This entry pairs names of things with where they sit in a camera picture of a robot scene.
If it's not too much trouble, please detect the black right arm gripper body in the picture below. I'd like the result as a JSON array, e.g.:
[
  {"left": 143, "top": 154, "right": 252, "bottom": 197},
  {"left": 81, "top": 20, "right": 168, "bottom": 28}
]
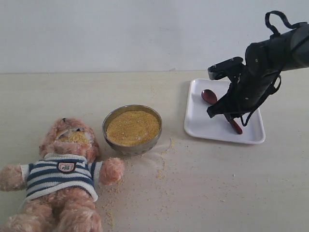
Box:
[{"left": 207, "top": 71, "right": 281, "bottom": 118}]

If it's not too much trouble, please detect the dark red wooden spoon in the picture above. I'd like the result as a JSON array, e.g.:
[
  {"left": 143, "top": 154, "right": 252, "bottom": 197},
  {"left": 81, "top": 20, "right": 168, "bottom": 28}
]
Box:
[{"left": 201, "top": 89, "right": 243, "bottom": 134}]

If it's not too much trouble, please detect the tan teddy bear striped shirt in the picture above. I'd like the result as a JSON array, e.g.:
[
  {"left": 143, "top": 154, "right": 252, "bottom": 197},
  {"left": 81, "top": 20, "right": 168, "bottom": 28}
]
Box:
[{"left": 0, "top": 118, "right": 124, "bottom": 232}]

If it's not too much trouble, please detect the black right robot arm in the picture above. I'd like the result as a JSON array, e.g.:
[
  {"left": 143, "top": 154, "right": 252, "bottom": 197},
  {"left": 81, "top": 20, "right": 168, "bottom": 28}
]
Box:
[{"left": 207, "top": 24, "right": 309, "bottom": 118}]

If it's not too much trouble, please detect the white rectangular plastic tray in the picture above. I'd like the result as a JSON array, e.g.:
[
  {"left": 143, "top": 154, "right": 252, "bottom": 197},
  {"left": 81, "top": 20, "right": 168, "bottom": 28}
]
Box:
[{"left": 184, "top": 78, "right": 266, "bottom": 144}]

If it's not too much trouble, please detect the steel bowl of yellow grain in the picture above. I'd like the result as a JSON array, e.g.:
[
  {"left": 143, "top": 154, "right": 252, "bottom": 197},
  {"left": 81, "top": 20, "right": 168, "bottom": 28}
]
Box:
[{"left": 102, "top": 104, "right": 162, "bottom": 156}]

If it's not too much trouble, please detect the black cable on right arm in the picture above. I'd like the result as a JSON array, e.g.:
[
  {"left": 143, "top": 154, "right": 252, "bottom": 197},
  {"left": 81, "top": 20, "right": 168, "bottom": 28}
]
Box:
[{"left": 240, "top": 10, "right": 309, "bottom": 127}]

